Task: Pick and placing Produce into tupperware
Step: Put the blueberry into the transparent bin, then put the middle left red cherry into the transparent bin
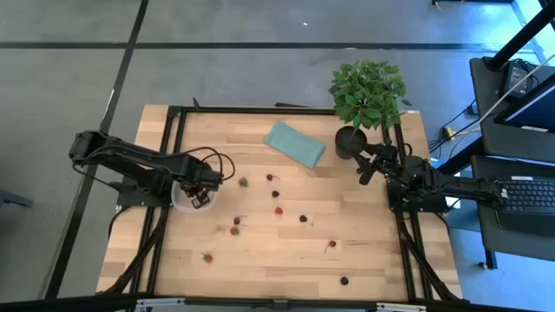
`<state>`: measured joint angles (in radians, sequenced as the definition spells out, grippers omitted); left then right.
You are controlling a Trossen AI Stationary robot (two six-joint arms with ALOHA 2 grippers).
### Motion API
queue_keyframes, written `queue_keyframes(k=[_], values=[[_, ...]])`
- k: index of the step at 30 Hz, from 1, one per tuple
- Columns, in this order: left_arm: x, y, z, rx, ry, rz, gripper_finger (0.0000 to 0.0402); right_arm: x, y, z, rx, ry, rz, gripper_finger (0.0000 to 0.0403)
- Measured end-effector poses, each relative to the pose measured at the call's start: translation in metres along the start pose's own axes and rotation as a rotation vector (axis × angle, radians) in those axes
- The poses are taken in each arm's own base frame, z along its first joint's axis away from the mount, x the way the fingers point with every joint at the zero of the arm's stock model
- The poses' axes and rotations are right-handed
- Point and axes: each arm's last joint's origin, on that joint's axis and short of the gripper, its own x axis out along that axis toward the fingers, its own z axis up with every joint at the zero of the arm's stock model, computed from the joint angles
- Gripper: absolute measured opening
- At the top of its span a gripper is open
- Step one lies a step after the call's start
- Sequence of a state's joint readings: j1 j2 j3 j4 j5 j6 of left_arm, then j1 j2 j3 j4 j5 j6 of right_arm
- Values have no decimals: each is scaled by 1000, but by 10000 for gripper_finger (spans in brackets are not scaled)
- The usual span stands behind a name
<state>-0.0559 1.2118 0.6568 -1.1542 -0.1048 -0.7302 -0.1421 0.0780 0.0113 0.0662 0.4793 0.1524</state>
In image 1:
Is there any black beam with silver brackets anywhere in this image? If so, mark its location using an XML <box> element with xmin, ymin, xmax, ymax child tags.
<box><xmin>0</xmin><ymin>293</ymin><xmax>555</xmax><ymax>312</ymax></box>

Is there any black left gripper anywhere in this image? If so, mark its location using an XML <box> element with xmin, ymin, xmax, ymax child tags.
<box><xmin>181</xmin><ymin>166</ymin><xmax>217</xmax><ymax>211</ymax></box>

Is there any black computer monitor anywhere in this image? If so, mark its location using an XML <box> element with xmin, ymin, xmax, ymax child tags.
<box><xmin>493</xmin><ymin>73</ymin><xmax>555</xmax><ymax>134</ymax></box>

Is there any black keyboard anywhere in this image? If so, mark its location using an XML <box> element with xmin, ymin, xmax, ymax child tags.
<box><xmin>493</xmin><ymin>175</ymin><xmax>555</xmax><ymax>238</ymax></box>

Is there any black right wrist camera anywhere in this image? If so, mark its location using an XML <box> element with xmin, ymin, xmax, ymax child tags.
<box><xmin>377</xmin><ymin>144</ymin><xmax>399</xmax><ymax>160</ymax></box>

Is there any grey metal foot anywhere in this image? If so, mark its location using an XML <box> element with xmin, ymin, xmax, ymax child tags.
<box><xmin>0</xmin><ymin>188</ymin><xmax>35</xmax><ymax>209</ymax></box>

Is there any black power adapter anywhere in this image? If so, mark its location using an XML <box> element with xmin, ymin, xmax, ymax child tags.
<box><xmin>502</xmin><ymin>59</ymin><xmax>541</xmax><ymax>100</ymax></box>

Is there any teal folded cloth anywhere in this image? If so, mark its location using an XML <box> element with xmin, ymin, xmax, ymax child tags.
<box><xmin>263</xmin><ymin>120</ymin><xmax>327</xmax><ymax>171</ymax></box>

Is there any black desk with keyboard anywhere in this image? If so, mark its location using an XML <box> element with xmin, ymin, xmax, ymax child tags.
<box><xmin>470</xmin><ymin>154</ymin><xmax>555</xmax><ymax>270</ymax></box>

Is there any black metal pole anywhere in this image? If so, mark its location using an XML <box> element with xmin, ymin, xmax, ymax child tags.
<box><xmin>484</xmin><ymin>0</ymin><xmax>555</xmax><ymax>71</ymax></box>

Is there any clear plastic tupperware container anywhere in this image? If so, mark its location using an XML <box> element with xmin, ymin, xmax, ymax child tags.
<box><xmin>170</xmin><ymin>179</ymin><xmax>218</xmax><ymax>213</ymax></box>

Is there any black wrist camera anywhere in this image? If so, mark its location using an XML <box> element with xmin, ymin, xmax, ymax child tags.
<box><xmin>201</xmin><ymin>168</ymin><xmax>225</xmax><ymax>190</ymax></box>
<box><xmin>377</xmin><ymin>144</ymin><xmax>399</xmax><ymax>160</ymax></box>

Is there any black desk with monitor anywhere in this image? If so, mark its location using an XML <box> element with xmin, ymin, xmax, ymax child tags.
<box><xmin>469</xmin><ymin>55</ymin><xmax>555</xmax><ymax>162</ymax></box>

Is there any green leafy plant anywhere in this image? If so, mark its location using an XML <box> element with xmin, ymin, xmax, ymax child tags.
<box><xmin>328</xmin><ymin>58</ymin><xmax>413</xmax><ymax>131</ymax></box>

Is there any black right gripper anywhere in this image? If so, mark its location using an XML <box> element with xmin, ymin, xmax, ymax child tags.
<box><xmin>355</xmin><ymin>142</ymin><xmax>400</xmax><ymax>186</ymax></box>

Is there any black plant pot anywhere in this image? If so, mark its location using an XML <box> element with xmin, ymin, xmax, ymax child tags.
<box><xmin>334</xmin><ymin>125</ymin><xmax>369</xmax><ymax>160</ymax></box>

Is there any white cable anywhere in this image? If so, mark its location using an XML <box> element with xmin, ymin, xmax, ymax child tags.
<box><xmin>476</xmin><ymin>52</ymin><xmax>555</xmax><ymax>127</ymax></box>

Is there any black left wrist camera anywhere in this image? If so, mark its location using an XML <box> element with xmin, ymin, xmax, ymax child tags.
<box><xmin>201</xmin><ymin>168</ymin><xmax>225</xmax><ymax>190</ymax></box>

